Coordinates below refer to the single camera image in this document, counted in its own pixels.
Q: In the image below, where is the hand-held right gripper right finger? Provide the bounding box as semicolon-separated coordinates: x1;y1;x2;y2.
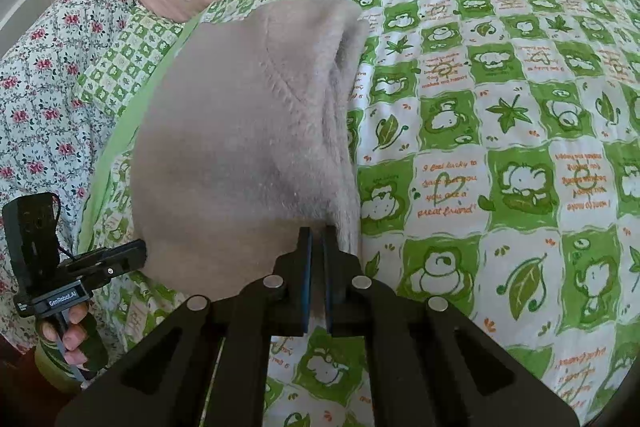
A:
322;224;581;427

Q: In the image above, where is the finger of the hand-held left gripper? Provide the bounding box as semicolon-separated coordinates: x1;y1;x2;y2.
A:
62;240;148;271
80;257;147;288

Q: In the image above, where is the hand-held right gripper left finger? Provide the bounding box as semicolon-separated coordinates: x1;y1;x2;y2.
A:
52;227;314;427

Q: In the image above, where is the beige fuzzy sweater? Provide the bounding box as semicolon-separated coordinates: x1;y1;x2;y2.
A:
129;0;369;333

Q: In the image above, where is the person's left hand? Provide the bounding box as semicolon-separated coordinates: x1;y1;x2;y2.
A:
41;304;94;366

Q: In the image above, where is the floral bed sheet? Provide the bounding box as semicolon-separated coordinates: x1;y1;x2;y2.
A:
0;0;186;353

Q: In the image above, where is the green checkered printed blanket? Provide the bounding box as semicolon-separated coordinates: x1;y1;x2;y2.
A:
77;0;640;427

